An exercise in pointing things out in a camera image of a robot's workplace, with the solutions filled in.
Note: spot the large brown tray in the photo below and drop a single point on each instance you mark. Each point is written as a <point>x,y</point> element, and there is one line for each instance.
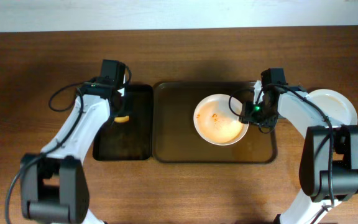
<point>175,138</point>

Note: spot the white plate with ketchup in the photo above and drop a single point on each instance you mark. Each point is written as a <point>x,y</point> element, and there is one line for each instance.
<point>335,105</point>

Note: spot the white plate front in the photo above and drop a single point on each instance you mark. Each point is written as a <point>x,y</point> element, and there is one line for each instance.
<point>215,120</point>

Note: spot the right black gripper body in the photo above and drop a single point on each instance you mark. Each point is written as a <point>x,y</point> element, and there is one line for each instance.
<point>260,116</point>

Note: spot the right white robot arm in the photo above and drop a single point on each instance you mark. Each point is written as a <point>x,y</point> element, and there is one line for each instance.
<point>328,171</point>

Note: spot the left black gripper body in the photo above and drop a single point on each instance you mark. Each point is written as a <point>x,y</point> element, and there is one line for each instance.
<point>117,106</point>

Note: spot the small black tray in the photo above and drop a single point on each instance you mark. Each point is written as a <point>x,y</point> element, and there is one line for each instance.
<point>132,139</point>

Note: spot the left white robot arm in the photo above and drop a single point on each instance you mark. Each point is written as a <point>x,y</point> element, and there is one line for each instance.
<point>53,183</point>

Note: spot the orange green sponge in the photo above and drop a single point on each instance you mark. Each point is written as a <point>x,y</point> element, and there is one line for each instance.
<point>121,119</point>

